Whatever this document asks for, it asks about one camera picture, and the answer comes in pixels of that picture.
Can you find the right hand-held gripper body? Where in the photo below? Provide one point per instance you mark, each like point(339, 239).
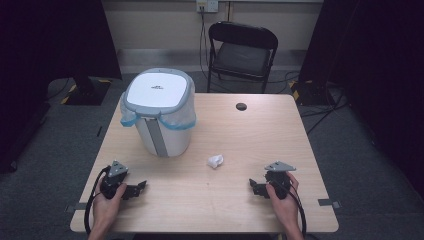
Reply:
point(279, 178)

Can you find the white trash can grey lid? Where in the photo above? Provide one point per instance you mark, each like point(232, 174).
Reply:
point(173, 143)

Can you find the crumpled white tissue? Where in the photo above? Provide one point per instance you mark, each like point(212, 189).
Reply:
point(215, 161)

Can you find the black folding chair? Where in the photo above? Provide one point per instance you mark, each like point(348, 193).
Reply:
point(241, 58)

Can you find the person's right hand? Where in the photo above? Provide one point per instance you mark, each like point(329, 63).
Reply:
point(286, 210)

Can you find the small black floor strip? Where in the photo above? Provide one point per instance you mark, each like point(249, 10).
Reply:
point(99, 131)

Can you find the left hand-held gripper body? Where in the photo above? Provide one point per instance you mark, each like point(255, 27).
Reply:
point(117, 169)

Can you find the grey tape strip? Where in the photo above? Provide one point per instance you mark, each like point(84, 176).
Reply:
point(76, 207)
point(329, 203)

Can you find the translucent blue-edged trash bag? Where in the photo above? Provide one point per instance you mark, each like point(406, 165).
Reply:
point(180, 126)

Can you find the black curtain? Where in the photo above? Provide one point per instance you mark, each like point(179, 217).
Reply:
point(40, 50)
point(383, 66)

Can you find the white wall socket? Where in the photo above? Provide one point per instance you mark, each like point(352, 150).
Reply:
point(206, 5)

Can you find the black stand base striped tape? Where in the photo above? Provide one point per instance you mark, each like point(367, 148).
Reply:
point(310, 95)
point(87, 95)

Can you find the person's left hand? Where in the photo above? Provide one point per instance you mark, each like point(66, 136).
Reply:
point(106, 210)

